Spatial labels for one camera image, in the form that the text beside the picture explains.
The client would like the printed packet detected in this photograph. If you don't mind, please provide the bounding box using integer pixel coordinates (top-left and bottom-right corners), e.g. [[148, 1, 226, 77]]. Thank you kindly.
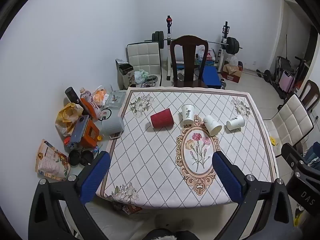
[[111, 200, 143, 215]]

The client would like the red ribbed paper cup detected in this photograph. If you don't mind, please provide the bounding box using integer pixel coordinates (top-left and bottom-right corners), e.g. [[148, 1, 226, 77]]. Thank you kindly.
[[150, 108, 175, 128]]

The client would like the pink suitcase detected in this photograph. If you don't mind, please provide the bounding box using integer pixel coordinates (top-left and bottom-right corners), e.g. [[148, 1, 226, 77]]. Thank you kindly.
[[279, 70, 296, 94]]

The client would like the blue grey device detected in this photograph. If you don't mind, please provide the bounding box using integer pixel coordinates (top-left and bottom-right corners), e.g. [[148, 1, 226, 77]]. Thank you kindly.
[[70, 115, 91, 143]]

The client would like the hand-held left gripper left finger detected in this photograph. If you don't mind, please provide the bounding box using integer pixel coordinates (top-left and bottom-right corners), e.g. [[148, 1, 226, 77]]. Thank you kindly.
[[28, 151, 112, 240]]

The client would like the pale green cloth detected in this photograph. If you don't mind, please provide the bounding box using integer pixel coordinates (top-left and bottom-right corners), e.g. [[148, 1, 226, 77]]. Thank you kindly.
[[134, 70, 150, 86]]

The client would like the orange carton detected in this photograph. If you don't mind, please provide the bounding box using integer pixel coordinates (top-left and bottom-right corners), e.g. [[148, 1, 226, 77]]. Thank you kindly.
[[80, 97, 102, 119]]

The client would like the floral diamond pattern tablecloth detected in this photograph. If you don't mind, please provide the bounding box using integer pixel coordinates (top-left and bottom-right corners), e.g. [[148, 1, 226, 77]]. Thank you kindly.
[[96, 86, 280, 209]]

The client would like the pink drink bottle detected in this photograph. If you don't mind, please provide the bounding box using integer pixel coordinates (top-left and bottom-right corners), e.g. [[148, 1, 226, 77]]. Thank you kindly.
[[79, 87, 93, 105]]

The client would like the blue bench pad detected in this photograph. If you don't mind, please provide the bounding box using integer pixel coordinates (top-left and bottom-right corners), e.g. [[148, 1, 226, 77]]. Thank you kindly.
[[201, 66, 222, 87]]

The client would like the blue cloth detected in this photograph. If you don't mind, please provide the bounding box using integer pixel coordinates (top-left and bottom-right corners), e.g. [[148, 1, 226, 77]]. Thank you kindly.
[[303, 141, 320, 166]]

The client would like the white cup with black print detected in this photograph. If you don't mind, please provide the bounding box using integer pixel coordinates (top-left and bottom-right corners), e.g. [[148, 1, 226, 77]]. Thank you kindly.
[[226, 114, 245, 131], [181, 104, 195, 125]]

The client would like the black barbell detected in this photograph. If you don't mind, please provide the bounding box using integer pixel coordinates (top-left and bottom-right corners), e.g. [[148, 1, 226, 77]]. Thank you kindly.
[[144, 31, 243, 55]]

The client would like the black folded stroller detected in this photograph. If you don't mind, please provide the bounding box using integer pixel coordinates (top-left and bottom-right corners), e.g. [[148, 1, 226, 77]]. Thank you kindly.
[[274, 55, 310, 98]]

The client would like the printed paper bag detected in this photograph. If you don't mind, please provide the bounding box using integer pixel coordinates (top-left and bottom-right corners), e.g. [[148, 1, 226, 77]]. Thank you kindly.
[[35, 139, 72, 182]]

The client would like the black cylinder bottle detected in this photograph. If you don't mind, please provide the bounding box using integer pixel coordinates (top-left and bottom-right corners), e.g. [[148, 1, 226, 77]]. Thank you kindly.
[[65, 87, 94, 120]]

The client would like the white weight bench rack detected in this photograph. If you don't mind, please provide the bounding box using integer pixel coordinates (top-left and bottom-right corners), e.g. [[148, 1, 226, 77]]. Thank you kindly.
[[164, 15, 231, 81]]

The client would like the orange plastic bag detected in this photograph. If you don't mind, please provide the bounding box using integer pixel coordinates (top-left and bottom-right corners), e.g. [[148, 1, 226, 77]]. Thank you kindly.
[[91, 86, 111, 108]]

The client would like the yellow plastic bag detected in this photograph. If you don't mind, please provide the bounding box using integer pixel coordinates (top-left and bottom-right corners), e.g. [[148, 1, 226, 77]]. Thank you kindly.
[[55, 102, 84, 137]]

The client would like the glass ashtray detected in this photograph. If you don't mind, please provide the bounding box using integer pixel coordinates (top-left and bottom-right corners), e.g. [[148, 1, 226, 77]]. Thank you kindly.
[[106, 90, 128, 109]]

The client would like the white padded chair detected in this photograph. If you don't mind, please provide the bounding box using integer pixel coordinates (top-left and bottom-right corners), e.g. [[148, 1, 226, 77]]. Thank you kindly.
[[126, 42, 162, 87], [262, 94, 315, 157]]

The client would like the orange box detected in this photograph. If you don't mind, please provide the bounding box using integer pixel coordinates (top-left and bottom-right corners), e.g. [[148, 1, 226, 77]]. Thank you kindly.
[[74, 124, 101, 148]]

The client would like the white speckled paper cup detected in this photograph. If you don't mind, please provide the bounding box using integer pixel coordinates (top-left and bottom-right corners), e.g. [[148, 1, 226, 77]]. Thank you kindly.
[[203, 115, 223, 136]]

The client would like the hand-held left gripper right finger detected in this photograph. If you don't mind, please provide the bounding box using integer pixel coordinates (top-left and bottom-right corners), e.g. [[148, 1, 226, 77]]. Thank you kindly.
[[212, 151, 294, 240]]

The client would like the dark wooden chair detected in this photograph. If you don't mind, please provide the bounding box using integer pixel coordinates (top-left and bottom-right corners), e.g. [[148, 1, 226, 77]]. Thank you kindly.
[[299, 79, 320, 115], [169, 35, 209, 89]]

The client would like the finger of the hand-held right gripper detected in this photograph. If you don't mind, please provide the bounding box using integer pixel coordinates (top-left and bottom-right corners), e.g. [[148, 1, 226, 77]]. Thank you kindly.
[[281, 143, 308, 167]]

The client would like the white plastic bag red print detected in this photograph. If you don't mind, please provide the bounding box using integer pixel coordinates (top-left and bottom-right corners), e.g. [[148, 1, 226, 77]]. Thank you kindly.
[[195, 44, 216, 62]]

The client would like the cardboard box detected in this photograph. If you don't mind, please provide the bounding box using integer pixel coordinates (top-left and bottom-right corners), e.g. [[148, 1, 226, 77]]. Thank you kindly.
[[221, 64, 244, 84]]

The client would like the metal bowl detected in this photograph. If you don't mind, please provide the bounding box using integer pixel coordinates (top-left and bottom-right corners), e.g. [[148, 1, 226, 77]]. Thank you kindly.
[[141, 75, 159, 87]]

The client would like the clear plastic bag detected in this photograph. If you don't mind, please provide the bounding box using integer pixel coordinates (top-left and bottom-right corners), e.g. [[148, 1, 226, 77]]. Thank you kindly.
[[226, 54, 239, 67]]

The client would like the black dumbbell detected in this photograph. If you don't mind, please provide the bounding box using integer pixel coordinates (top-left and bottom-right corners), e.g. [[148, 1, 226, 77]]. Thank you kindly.
[[255, 69, 275, 82]]

